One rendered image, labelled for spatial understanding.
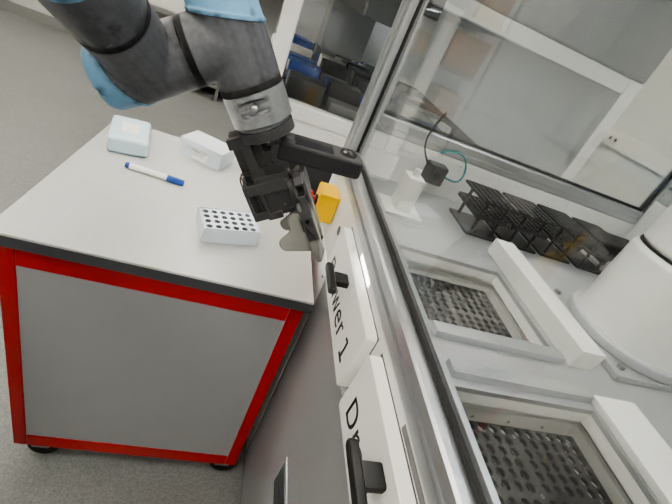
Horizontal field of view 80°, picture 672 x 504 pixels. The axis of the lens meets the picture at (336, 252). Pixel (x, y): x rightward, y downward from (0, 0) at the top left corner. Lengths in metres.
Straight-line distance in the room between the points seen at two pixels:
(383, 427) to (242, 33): 0.44
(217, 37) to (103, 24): 0.11
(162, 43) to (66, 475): 1.19
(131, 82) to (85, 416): 0.90
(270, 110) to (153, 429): 0.93
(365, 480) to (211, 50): 0.46
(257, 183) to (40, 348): 0.67
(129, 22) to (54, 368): 0.82
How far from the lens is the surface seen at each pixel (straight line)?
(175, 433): 1.23
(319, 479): 0.70
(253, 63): 0.48
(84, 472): 1.42
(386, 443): 0.46
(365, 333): 0.55
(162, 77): 0.49
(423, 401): 0.43
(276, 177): 0.53
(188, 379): 1.04
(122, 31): 0.44
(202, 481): 1.42
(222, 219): 0.91
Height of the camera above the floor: 1.27
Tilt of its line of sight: 30 degrees down
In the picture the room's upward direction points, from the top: 25 degrees clockwise
